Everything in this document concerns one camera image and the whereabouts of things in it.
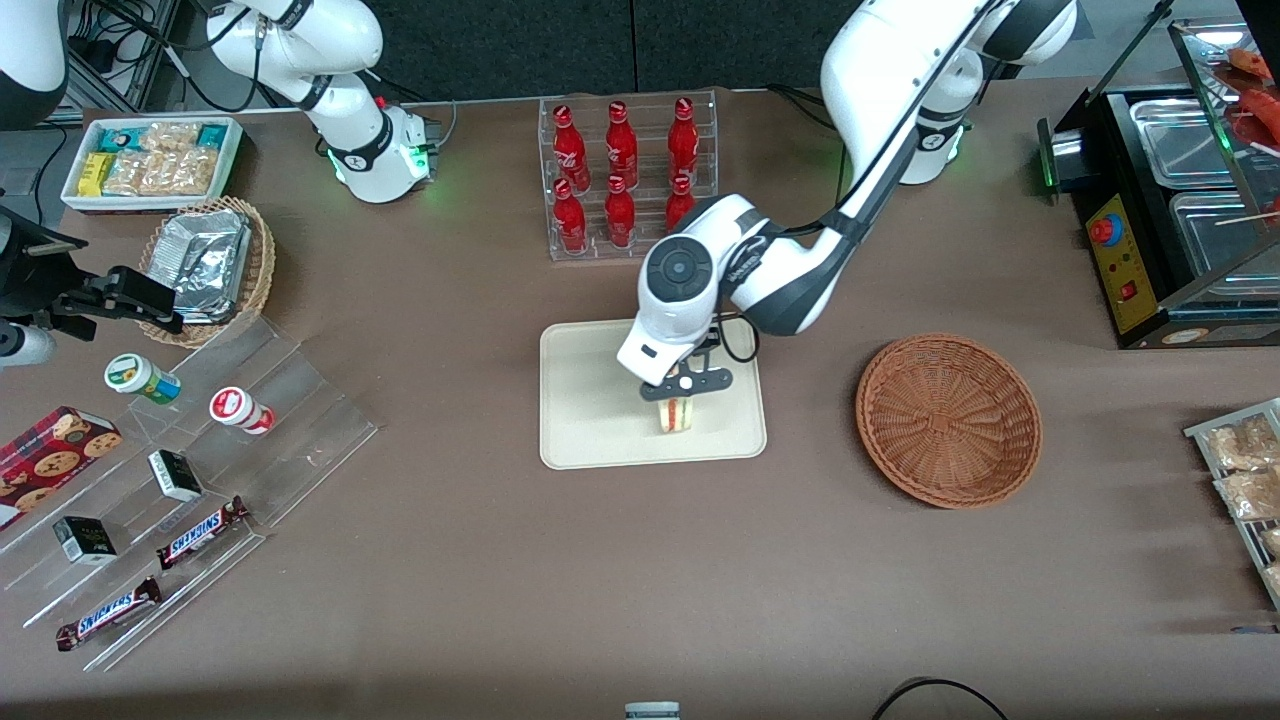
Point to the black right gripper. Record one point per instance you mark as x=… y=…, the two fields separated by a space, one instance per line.
x=28 y=283

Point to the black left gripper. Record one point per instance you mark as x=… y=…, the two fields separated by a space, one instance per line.
x=711 y=340

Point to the triangular sandwich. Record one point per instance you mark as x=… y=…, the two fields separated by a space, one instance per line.
x=677 y=417

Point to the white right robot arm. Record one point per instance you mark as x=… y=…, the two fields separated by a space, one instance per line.
x=340 y=40

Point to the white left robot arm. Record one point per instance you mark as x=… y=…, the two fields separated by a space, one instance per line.
x=880 y=90

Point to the cream plastic tray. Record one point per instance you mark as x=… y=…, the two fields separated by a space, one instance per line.
x=590 y=400

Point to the light wicker basket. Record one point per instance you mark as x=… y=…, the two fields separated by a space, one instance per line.
x=262 y=265

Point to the brown round wicker basket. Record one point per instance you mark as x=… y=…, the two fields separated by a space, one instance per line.
x=950 y=420

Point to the green lid white cup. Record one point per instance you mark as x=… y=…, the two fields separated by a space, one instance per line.
x=135 y=375

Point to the silver foil package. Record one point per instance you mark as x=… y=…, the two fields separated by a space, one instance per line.
x=205 y=255

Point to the clear bag of rice crackers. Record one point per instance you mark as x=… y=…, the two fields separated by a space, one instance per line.
x=172 y=136
x=135 y=173
x=192 y=172

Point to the red lid white cup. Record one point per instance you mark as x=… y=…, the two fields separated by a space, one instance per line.
x=235 y=407

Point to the yellow snack packet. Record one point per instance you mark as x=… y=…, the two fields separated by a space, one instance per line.
x=96 y=173

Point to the white rectangular snack bin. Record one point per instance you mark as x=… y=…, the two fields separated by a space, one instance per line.
x=68 y=180

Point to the teal snack packet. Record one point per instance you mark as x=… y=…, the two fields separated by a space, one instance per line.
x=210 y=136
x=120 y=139

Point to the small black white box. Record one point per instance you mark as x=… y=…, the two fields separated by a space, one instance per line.
x=175 y=475

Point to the red cookie box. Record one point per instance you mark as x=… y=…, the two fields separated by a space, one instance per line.
x=50 y=460

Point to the red cola bottle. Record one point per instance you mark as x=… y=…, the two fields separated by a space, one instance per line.
x=570 y=150
x=621 y=145
x=620 y=218
x=679 y=205
x=683 y=140
x=570 y=222

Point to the clear acrylic stepped display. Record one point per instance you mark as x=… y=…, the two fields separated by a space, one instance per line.
x=300 y=430

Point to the snickers chocolate bar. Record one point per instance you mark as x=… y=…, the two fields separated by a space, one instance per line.
x=105 y=615
x=200 y=533

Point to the small black green box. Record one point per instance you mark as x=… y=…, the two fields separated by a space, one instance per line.
x=85 y=540

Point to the clear acrylic bottle rack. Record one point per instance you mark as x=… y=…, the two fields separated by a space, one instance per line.
x=645 y=130

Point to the black food warmer cabinet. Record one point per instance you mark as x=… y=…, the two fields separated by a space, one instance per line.
x=1120 y=270

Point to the steel warmer pan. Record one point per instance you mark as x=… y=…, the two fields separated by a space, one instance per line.
x=1215 y=245
x=1180 y=140

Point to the thin wooden skewer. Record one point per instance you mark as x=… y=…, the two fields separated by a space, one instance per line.
x=1250 y=217

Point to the red sausage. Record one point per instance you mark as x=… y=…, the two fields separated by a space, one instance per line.
x=1262 y=112
x=1252 y=63

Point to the aluminium frame post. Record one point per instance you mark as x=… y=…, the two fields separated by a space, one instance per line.
x=150 y=50

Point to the grey metal bracket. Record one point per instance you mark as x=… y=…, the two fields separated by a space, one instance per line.
x=652 y=711

